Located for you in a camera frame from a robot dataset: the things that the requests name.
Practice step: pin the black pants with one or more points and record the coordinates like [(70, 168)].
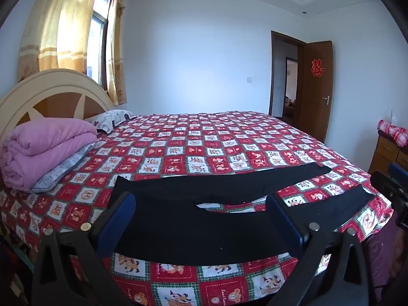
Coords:
[(178, 216)]

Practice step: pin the brown door frame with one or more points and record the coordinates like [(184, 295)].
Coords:
[(273, 70)]

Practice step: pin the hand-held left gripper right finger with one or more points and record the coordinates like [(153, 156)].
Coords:
[(283, 223)]

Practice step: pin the red paper door decoration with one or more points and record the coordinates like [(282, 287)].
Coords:
[(316, 67)]

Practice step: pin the red checked cartoon bed sheet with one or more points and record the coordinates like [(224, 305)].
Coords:
[(191, 140)]

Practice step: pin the folded pink quilt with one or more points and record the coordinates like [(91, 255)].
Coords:
[(41, 146)]

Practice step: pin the wide yellow curtain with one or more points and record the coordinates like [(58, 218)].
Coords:
[(54, 22)]

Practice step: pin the white pillow with dark print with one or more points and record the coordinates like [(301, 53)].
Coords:
[(108, 119)]

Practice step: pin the brown wooden door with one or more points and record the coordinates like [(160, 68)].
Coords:
[(315, 108)]

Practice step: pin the red checked cloth bundle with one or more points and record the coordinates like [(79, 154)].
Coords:
[(393, 132)]

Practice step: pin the window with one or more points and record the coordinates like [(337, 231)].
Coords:
[(97, 38)]

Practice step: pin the dark purple cloth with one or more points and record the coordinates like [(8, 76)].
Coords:
[(385, 261)]

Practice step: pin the cream and brown headboard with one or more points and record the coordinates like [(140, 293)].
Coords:
[(47, 83)]

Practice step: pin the wooden cabinet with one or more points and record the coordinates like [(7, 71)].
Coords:
[(385, 151)]

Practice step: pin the narrow yellow curtain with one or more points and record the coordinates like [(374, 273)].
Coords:
[(116, 54)]

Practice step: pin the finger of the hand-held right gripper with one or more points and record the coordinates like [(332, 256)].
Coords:
[(400, 171), (385, 185)]

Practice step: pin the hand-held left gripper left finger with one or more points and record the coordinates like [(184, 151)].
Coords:
[(122, 208)]

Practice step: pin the grey patterned pillow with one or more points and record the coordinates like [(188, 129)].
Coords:
[(60, 173)]

